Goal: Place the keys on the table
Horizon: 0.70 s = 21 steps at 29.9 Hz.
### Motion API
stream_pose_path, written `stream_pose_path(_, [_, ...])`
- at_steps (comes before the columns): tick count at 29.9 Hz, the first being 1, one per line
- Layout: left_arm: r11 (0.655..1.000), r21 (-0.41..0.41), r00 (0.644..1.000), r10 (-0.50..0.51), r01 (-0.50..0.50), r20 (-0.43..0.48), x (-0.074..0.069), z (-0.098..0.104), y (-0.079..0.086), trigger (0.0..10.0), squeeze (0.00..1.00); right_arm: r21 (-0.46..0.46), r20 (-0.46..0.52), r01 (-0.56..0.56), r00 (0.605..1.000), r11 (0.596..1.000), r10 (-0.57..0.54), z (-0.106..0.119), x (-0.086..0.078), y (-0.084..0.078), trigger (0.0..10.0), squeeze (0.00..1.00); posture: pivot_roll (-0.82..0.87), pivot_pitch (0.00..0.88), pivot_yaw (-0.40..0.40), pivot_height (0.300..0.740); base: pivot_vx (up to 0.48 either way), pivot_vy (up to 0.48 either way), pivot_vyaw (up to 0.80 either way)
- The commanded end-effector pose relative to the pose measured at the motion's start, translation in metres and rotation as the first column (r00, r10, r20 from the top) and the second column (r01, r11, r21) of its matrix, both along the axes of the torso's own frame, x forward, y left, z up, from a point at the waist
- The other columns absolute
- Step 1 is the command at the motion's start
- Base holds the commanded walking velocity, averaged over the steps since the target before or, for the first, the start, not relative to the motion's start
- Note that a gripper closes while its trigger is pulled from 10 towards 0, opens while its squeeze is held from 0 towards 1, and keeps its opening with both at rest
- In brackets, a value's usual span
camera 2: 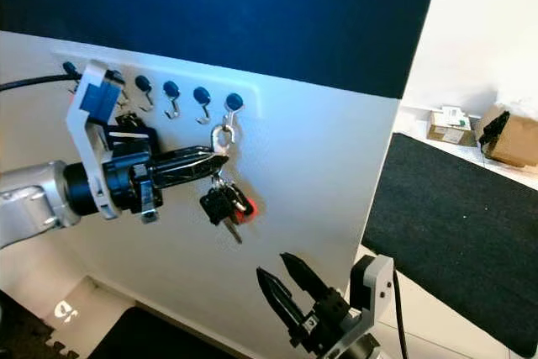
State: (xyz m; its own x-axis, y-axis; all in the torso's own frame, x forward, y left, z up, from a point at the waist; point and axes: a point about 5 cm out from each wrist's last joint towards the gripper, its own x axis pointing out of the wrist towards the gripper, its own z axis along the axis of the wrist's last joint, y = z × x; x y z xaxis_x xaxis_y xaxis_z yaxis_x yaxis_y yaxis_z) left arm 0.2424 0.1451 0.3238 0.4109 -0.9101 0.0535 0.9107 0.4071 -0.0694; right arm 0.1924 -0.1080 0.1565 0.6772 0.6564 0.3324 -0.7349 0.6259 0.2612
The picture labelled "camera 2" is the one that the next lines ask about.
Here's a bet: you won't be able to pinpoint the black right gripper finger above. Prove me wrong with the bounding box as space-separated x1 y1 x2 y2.
279 251 339 308
256 267 315 336

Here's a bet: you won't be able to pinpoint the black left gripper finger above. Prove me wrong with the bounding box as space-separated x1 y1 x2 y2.
155 166 224 191
152 145 230 172

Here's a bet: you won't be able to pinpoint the black keys with silver carabiner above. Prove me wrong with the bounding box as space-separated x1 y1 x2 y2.
199 122 256 245

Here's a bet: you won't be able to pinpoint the blue knob metal hook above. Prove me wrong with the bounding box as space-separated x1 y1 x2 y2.
224 93 245 129
134 75 157 114
163 81 183 120
193 87 213 125
61 61 79 91

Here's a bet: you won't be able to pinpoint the small black floor mat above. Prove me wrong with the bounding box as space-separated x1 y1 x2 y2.
88 306 224 359

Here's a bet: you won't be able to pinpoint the large black floor mat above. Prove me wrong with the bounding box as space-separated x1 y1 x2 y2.
360 133 538 358

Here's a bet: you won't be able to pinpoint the small printed box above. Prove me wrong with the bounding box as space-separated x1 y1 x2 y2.
427 107 477 146

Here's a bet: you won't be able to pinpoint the black item on cardboard box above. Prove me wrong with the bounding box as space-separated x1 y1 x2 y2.
477 111 509 151

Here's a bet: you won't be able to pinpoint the brown cardboard box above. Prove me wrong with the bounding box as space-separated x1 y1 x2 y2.
481 105 538 168

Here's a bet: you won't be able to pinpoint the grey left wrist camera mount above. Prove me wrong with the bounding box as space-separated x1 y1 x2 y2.
67 59 131 221

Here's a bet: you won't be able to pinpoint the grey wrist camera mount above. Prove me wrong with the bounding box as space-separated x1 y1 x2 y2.
67 59 131 221
336 254 395 359

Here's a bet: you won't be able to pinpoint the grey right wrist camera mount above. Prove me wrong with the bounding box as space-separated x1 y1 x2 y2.
336 254 395 359

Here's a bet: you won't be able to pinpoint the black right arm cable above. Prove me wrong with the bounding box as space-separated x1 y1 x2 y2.
390 270 409 359

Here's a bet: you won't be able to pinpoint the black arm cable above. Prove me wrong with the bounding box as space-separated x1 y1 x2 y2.
0 74 82 93
390 270 409 359

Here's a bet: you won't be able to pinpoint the white hook rail panel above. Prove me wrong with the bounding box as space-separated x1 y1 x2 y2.
50 48 266 121

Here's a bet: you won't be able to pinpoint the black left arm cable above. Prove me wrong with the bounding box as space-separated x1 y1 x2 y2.
0 74 82 93

